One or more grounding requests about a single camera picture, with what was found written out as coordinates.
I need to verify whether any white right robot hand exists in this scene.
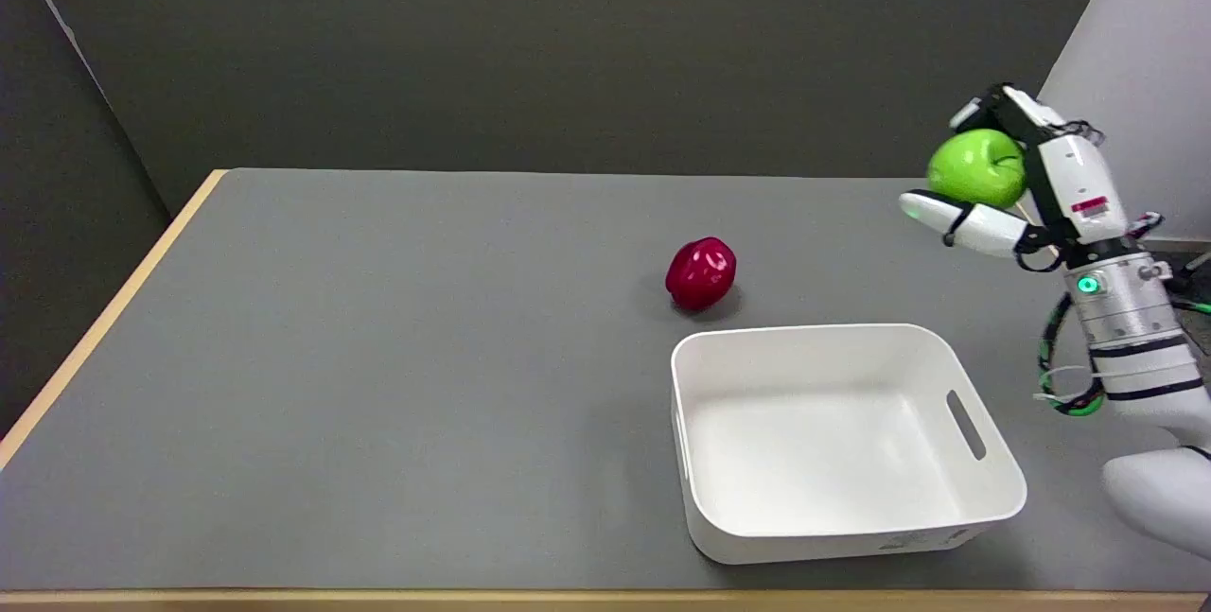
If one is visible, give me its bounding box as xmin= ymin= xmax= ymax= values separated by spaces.
xmin=899 ymin=82 xmax=1164 ymax=273

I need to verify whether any green apple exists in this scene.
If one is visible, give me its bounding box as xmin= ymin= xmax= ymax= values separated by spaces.
xmin=926 ymin=129 xmax=1028 ymax=210

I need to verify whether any white plastic box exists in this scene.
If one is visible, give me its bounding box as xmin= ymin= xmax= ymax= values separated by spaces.
xmin=671 ymin=323 xmax=1028 ymax=566

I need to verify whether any red apple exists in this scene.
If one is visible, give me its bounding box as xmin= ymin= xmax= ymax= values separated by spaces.
xmin=665 ymin=236 xmax=738 ymax=312

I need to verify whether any black green cable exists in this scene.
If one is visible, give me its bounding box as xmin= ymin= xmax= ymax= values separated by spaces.
xmin=1037 ymin=293 xmax=1106 ymax=417

